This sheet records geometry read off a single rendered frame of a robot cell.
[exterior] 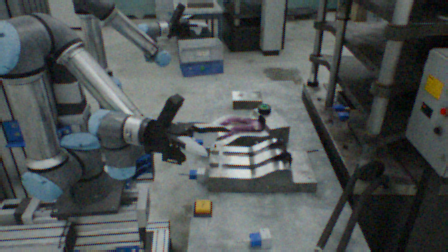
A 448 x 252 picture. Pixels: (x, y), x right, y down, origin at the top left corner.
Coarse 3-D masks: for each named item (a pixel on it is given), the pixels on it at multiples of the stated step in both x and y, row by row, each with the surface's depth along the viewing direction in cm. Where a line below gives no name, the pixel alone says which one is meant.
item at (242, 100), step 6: (234, 96) 243; (240, 96) 246; (246, 96) 247; (252, 96) 247; (258, 96) 243; (234, 102) 238; (240, 102) 238; (246, 102) 238; (252, 102) 238; (258, 102) 238; (234, 108) 241; (240, 108) 241; (246, 108) 241; (252, 108) 241
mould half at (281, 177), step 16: (224, 160) 173; (240, 160) 174; (256, 160) 173; (304, 160) 178; (224, 176) 162; (240, 176) 163; (256, 176) 162; (272, 176) 161; (288, 176) 161; (304, 176) 167
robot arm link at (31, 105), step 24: (0, 24) 85; (24, 24) 89; (0, 48) 84; (24, 48) 87; (48, 48) 95; (0, 72) 87; (24, 72) 90; (24, 96) 93; (24, 120) 97; (48, 120) 100; (48, 144) 102; (48, 168) 103; (72, 168) 111; (48, 192) 104
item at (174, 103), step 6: (174, 96) 82; (180, 96) 83; (168, 102) 81; (174, 102) 81; (180, 102) 82; (168, 108) 82; (174, 108) 81; (180, 108) 83; (162, 114) 83; (168, 114) 82; (174, 114) 85; (156, 120) 84; (162, 120) 83; (168, 120) 84; (156, 126) 85; (162, 126) 84; (156, 132) 85
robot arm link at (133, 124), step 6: (132, 120) 87; (138, 120) 87; (144, 120) 88; (126, 126) 87; (132, 126) 86; (138, 126) 86; (126, 132) 87; (132, 132) 86; (138, 132) 86; (126, 138) 88; (132, 138) 87; (138, 138) 87; (138, 144) 88
